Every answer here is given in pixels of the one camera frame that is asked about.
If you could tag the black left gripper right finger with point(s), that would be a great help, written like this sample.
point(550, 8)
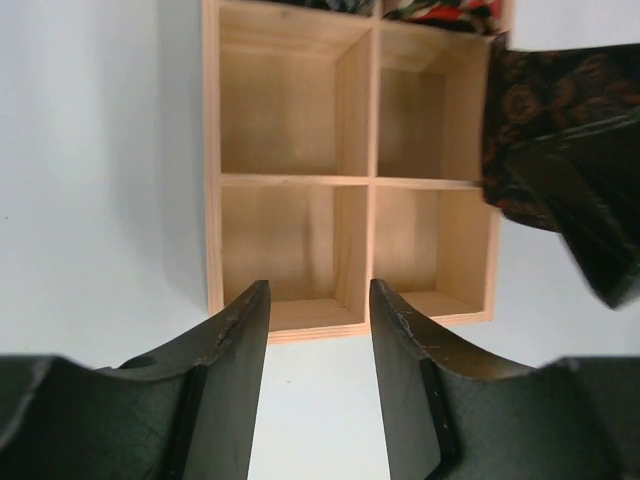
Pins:
point(452, 410)

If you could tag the red black rolled tie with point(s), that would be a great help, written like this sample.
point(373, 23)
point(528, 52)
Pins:
point(466, 16)

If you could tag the wooden compartment box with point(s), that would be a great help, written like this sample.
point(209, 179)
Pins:
point(339, 148)

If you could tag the grey blue rolled tie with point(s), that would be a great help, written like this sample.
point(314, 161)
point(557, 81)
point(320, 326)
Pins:
point(356, 7)

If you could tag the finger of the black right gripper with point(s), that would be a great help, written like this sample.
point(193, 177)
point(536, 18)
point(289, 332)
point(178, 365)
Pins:
point(586, 180)

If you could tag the dark paisley tie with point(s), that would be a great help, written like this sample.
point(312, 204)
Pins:
point(539, 93)

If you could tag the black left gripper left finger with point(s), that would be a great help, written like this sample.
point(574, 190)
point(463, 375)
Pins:
point(184, 410)

